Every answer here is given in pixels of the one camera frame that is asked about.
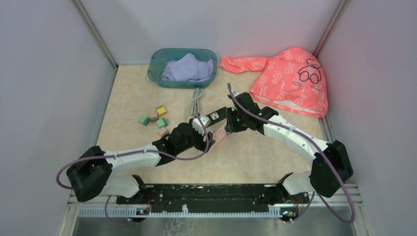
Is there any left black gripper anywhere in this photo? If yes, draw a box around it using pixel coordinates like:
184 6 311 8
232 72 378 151
177 118 215 154

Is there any pink power strip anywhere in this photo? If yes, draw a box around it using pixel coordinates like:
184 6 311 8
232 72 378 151
210 122 227 148

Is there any green charger plug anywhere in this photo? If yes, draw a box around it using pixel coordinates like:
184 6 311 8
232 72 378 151
156 118 168 128
138 115 150 126

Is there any pink charger plug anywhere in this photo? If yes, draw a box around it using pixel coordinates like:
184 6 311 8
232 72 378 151
158 127 170 137
149 112 159 122

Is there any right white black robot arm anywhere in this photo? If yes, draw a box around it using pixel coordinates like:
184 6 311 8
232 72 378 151
226 92 353 203

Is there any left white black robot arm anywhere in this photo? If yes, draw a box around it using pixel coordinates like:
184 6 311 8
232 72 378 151
64 120 213 204

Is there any yellow charger plug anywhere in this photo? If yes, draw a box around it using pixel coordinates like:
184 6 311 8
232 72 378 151
156 106 167 117

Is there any black power strip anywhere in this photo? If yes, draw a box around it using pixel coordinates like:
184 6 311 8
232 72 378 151
206 107 228 127

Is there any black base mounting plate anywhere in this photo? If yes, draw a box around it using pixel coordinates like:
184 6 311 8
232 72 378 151
116 184 309 213

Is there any coral patterned jacket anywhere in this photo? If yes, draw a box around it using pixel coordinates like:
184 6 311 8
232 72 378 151
219 47 328 118

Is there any lavender cloth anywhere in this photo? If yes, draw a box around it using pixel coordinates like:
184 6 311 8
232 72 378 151
161 53 214 82

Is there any teal plastic basin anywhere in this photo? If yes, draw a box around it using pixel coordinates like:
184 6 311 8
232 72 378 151
148 48 217 89

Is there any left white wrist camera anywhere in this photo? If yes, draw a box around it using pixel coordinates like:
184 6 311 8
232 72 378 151
191 115 210 135

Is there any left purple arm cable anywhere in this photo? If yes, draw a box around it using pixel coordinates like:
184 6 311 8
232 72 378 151
56 116 211 190

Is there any grey coiled power cable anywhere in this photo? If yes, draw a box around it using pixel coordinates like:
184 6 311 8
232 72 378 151
184 87 205 121

